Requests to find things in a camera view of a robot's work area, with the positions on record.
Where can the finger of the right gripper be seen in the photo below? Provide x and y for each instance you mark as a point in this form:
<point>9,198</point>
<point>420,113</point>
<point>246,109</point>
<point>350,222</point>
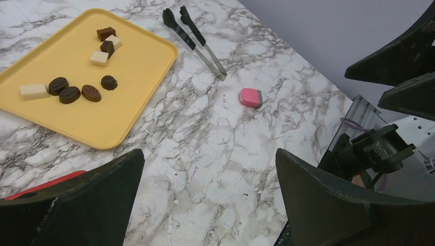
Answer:
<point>400,60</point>
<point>413,97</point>

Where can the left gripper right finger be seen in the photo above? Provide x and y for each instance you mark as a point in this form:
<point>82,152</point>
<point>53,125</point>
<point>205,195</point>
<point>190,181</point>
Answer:
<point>323,209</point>

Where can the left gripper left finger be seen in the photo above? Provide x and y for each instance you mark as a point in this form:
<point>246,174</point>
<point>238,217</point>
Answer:
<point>91,209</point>

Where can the red box lid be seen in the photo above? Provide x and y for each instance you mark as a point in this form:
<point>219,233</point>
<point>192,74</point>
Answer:
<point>33,191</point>

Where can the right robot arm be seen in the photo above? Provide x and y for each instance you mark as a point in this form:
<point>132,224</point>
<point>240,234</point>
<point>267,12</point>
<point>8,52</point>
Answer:
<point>386,154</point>

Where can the white square chocolate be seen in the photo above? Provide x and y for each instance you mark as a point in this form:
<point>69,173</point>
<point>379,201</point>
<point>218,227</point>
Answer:
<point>35,91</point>

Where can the dark oval chocolate on tray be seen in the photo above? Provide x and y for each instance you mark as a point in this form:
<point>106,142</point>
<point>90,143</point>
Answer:
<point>57,85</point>

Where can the yellow plastic tray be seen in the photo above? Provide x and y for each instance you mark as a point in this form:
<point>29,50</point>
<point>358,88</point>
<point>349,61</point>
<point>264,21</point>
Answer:
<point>126,83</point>

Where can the pink eraser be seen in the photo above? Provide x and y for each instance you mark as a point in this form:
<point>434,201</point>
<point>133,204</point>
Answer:
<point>250,97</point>

